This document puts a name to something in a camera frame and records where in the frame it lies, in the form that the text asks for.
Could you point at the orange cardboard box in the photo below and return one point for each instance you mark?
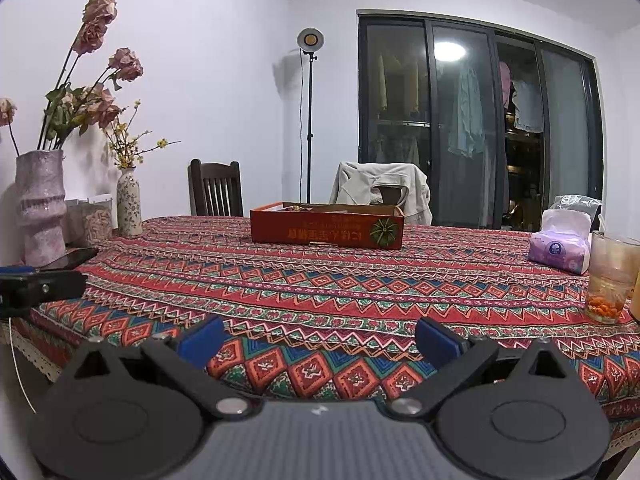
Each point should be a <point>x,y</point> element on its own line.
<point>325,232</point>

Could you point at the dark wooden chair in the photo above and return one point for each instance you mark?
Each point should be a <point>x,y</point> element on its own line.
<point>387,196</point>
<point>215,190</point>

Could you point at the clear plastic bag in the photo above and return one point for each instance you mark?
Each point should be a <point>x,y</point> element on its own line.
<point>582,205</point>

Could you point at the floor lamp on stand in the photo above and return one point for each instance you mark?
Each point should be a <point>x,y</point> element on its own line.
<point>311,39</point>

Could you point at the small floral vase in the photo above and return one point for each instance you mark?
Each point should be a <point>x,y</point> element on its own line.
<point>130,205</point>

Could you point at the dried pink roses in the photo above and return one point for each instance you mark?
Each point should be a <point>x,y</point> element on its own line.
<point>97,20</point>

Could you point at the purple tissue pack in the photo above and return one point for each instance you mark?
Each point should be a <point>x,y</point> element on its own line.
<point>557,250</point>

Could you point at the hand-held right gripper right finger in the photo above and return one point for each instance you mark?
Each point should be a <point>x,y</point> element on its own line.
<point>437,342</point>

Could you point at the beige jacket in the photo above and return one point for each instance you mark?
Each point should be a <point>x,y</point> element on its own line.
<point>355,185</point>

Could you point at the glass jar with white lid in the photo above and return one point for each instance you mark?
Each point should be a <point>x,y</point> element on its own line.
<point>92,222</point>

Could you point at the hanging pale shirt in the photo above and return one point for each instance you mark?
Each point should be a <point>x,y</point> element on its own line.
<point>467,115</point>

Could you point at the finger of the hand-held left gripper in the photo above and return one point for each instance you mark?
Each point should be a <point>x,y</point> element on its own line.
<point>50,285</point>
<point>17,270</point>

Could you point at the yellow flower sprigs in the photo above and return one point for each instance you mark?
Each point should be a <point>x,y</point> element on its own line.
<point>125,157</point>

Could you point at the large pink ceramic vase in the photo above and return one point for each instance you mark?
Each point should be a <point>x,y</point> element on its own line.
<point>40,210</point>

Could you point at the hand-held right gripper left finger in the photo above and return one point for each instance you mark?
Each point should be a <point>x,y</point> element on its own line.
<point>200,342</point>

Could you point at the glass cup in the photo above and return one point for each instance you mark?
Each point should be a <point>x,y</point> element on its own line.
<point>610,270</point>

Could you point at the black smartphone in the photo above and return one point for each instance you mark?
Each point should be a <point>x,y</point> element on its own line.
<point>72,259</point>

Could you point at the black framed sliding glass door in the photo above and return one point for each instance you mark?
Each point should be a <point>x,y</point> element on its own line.
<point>395,110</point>

